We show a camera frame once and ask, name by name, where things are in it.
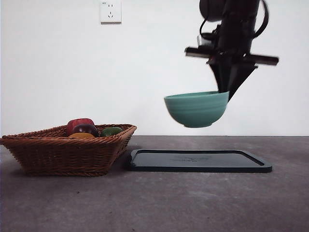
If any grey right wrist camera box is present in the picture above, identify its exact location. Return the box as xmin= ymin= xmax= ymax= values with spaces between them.
xmin=197 ymin=33 xmax=213 ymax=47

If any yellow-orange oval fruit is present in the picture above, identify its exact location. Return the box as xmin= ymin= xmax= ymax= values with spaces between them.
xmin=68 ymin=132 xmax=96 ymax=139

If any white wall socket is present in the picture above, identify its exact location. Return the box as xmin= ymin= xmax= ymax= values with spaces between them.
xmin=100 ymin=0 xmax=122 ymax=24

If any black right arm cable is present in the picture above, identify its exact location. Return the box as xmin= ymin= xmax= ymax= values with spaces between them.
xmin=252 ymin=0 xmax=270 ymax=39
xmin=199 ymin=17 xmax=218 ymax=41

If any green avocado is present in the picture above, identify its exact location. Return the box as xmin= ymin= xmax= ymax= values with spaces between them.
xmin=100 ymin=127 xmax=123 ymax=137

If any brown wicker basket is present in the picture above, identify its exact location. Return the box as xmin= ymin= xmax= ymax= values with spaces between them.
xmin=0 ymin=124 xmax=138 ymax=177

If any red apple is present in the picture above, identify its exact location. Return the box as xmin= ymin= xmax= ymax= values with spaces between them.
xmin=67 ymin=118 xmax=95 ymax=136

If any teal ribbed bowl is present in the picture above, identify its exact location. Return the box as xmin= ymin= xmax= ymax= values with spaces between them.
xmin=164 ymin=90 xmax=230 ymax=129

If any dark green rectangular tray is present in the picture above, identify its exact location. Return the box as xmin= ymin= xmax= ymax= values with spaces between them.
xmin=124 ymin=149 xmax=273 ymax=173

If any dark purple plum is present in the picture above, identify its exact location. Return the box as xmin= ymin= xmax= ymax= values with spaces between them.
xmin=72 ymin=123 xmax=99 ymax=138

